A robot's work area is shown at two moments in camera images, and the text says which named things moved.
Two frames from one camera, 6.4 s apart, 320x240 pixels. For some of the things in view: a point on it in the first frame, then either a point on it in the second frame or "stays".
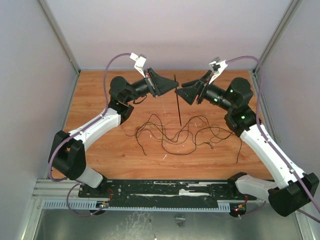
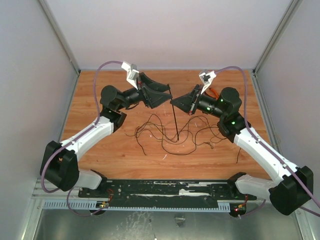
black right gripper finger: x=188 y=94 to x=184 y=102
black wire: x=204 y=127 to x=209 y=133
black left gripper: x=159 y=85 to x=152 y=98
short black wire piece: x=178 y=104 to x=177 y=135
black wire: x=162 y=136 stays
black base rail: x=162 y=190 stays
